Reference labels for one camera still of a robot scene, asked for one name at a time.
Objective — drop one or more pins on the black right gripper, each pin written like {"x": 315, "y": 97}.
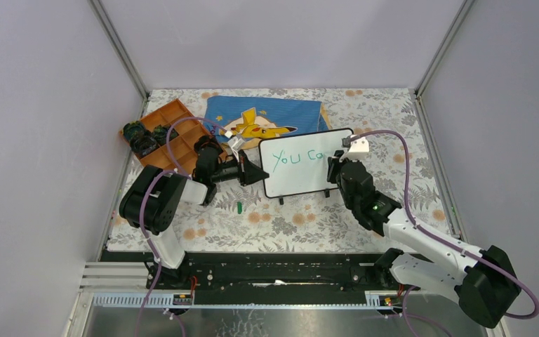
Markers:
{"x": 334, "y": 163}

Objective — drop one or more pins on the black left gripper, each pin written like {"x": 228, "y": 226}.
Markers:
{"x": 248, "y": 173}

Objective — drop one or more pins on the white whiteboard black frame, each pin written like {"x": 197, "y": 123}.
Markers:
{"x": 299, "y": 164}

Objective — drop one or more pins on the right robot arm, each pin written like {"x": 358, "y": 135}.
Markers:
{"x": 481, "y": 281}

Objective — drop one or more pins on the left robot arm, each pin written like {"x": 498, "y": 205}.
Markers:
{"x": 151, "y": 202}

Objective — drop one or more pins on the floral patterned tablecloth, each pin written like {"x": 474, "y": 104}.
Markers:
{"x": 313, "y": 222}

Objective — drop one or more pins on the dark rolled fabric orange pattern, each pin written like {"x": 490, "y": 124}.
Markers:
{"x": 208, "y": 141}

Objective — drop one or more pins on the blue Pikachu cloth bag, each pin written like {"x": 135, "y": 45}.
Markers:
{"x": 257, "y": 119}

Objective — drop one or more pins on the wooden compartment tray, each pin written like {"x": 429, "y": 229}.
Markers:
{"x": 178, "y": 151}

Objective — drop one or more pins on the dark green rolled fabric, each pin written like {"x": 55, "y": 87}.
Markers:
{"x": 161, "y": 135}

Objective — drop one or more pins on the dark rolled fabric front left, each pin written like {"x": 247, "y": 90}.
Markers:
{"x": 143, "y": 145}

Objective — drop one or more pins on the dark rolled fabric back left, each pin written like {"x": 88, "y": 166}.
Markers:
{"x": 134, "y": 129}

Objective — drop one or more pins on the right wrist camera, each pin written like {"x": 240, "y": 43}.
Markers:
{"x": 355, "y": 149}

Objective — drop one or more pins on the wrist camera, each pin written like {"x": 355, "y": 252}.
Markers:
{"x": 355, "y": 149}
{"x": 234, "y": 142}

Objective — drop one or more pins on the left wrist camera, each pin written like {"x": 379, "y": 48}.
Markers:
{"x": 234, "y": 142}

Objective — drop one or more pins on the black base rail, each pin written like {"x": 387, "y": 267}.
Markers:
{"x": 274, "y": 278}

